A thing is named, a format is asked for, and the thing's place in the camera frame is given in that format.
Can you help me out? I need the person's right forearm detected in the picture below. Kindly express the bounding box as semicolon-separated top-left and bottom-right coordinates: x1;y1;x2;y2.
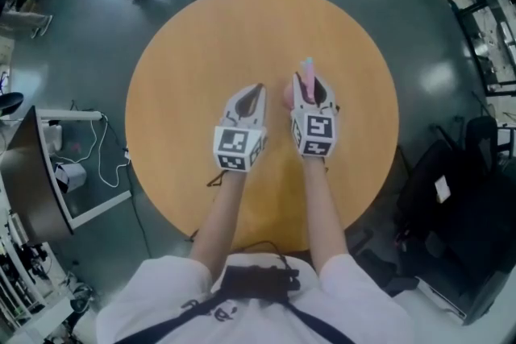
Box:
300;155;352;281

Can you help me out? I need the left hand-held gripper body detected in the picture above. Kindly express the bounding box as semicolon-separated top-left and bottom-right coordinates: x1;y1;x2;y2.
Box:
212;113;269;174

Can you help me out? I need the cluttered workbench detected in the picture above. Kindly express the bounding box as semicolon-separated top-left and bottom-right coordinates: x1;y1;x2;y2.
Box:
437;0;516;97

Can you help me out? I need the person's white shirt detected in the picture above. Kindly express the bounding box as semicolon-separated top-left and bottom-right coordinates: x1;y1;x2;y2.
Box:
95;253;425;344

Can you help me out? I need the black office chair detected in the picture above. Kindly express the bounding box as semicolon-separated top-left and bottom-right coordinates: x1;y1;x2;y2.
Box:
393;115;510;297

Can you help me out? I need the black chair seat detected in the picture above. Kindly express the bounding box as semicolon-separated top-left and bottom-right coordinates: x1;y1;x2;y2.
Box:
0;91;25;118

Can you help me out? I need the white power strip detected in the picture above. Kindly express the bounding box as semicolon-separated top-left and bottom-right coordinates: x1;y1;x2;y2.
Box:
38;110;102;122

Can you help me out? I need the small white box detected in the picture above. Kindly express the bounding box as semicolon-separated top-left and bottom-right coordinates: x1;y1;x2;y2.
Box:
53;162;88;193

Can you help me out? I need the brown desk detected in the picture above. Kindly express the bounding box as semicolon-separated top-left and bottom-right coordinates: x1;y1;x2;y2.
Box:
0;106;76;247

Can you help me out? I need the person's left forearm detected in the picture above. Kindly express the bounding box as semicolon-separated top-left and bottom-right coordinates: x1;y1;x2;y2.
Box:
188;169;248;279

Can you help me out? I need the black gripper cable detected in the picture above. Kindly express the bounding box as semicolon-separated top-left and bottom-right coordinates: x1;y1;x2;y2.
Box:
206;169;229;189

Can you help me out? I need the black chest harness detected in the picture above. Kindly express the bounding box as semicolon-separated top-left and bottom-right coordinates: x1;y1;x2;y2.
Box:
159;263;358;344

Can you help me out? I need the pink spray bottle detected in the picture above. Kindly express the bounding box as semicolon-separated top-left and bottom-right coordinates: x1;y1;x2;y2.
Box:
283;56;320;110

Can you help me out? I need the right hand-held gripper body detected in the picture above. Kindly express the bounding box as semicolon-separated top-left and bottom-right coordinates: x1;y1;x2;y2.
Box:
289;105;339;160

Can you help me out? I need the white cable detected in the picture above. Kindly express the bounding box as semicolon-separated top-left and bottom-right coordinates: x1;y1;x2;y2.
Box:
52;114;132;189

